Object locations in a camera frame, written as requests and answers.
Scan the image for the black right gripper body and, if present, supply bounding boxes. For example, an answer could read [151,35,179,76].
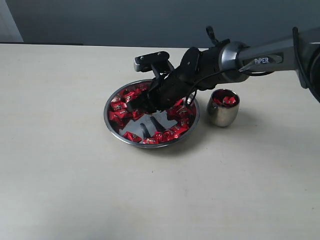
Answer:
[126,63,198,113]

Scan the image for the red candy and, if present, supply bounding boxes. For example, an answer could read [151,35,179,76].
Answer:
[213,96,238,108]
[154,129,175,143]
[170,124,189,138]
[120,88,141,103]
[143,137,159,145]
[110,100,127,112]
[122,131,142,143]
[166,105,193,122]
[108,109,133,127]

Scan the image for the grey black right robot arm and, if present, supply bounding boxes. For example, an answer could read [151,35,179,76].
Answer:
[127,26,320,113]

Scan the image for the shiny steel cup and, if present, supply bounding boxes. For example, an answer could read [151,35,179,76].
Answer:
[206,88,240,128]

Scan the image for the round steel plate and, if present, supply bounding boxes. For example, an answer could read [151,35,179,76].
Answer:
[103,79,200,149]

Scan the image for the red wrapped candy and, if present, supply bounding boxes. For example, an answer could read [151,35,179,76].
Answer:
[170,124,189,138]
[110,100,127,112]
[143,137,159,145]
[166,105,193,122]
[108,109,133,127]
[120,88,141,103]
[154,129,175,143]
[122,131,142,143]

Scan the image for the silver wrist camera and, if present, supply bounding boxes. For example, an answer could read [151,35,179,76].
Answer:
[133,51,171,73]

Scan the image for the black camera cable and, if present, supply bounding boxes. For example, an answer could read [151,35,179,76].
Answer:
[183,62,271,106]

